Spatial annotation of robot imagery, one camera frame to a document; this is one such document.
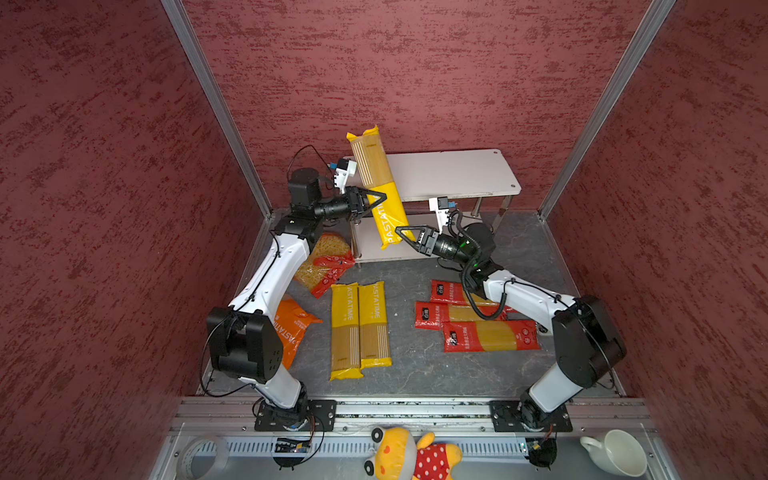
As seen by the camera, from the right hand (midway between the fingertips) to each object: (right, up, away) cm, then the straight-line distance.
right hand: (393, 237), depth 71 cm
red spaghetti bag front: (+23, -29, +14) cm, 39 cm away
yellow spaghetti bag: (0, +3, -2) cm, 3 cm away
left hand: (-2, +8, 0) cm, 8 cm away
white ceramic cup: (+53, -51, -4) cm, 73 cm away
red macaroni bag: (-20, -7, +23) cm, 32 cm away
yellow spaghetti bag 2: (-13, -34, +10) cm, 38 cm away
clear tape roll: (-47, -50, -5) cm, 69 cm away
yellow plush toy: (+1, -48, -8) cm, 48 cm away
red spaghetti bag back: (+16, -18, +23) cm, 33 cm away
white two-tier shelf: (+12, +13, +8) cm, 19 cm away
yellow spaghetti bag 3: (-5, -31, +14) cm, 34 cm away
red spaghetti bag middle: (+12, -24, +19) cm, 33 cm away
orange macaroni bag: (-29, -24, +12) cm, 40 cm away
